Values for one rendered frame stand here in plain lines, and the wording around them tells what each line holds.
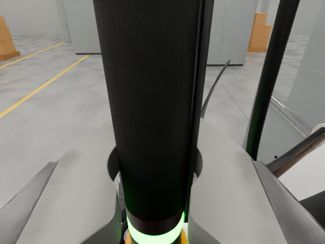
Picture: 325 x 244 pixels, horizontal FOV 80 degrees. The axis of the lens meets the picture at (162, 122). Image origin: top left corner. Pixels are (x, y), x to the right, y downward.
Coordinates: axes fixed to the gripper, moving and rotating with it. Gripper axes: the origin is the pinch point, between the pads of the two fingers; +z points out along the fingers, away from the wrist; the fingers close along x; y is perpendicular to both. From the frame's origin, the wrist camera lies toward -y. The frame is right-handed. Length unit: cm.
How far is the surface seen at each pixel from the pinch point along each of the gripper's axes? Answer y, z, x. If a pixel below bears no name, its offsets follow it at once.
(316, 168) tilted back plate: 23.7, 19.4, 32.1
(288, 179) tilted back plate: 28.1, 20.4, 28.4
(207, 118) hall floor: 149, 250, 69
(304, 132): 50, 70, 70
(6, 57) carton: 144, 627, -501
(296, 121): 48, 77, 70
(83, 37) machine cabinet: 96, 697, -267
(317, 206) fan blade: 11.6, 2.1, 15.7
